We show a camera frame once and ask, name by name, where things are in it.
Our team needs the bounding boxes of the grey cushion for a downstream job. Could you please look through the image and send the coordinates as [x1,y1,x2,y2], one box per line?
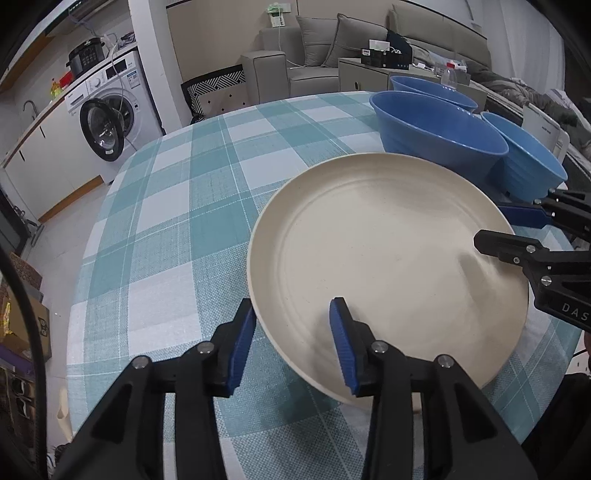
[295,15,340,68]
[322,13,389,69]

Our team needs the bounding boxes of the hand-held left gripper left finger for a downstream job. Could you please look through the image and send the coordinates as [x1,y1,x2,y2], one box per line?
[53,298,258,480]

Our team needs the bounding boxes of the cream plate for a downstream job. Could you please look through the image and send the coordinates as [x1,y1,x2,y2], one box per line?
[247,154,530,408]

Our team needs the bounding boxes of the black box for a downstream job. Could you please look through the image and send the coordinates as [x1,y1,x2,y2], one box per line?
[360,48,409,70]

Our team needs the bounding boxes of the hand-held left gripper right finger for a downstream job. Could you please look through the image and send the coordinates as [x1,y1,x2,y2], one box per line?
[329,296,539,480]

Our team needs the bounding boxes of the light blue bowl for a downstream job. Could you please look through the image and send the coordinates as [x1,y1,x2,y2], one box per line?
[480,112,568,201]

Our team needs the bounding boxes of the white washing machine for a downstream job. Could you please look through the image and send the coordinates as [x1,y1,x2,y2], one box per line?
[65,46,163,185]

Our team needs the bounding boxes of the grey blanket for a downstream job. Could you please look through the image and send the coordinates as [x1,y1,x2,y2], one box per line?
[485,74,591,139]

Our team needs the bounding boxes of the teal checked tablecloth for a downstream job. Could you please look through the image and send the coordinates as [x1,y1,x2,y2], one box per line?
[66,91,583,480]

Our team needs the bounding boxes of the black white patterned cushion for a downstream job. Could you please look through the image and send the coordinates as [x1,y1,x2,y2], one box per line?
[181,66,247,124]

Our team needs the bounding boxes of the white lower kitchen cabinets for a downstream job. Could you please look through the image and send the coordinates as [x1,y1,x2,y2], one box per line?
[0,88,109,222]

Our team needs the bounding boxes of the patterned cardboard box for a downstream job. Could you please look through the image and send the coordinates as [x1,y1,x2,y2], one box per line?
[7,251,44,296]

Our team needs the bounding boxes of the black pressure cooker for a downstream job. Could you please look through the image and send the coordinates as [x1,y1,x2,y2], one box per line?
[66,38,103,75]

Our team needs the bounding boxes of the grey sofa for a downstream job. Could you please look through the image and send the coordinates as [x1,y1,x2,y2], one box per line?
[240,4,591,153]

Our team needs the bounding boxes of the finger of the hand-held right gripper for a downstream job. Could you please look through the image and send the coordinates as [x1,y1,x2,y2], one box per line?
[498,188,591,230]
[473,229,591,283]

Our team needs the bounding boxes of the beige side cabinet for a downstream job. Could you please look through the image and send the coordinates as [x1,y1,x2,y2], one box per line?
[338,58,488,107]

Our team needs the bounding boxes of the green wall charger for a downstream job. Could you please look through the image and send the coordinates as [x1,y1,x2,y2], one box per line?
[265,2,289,28]

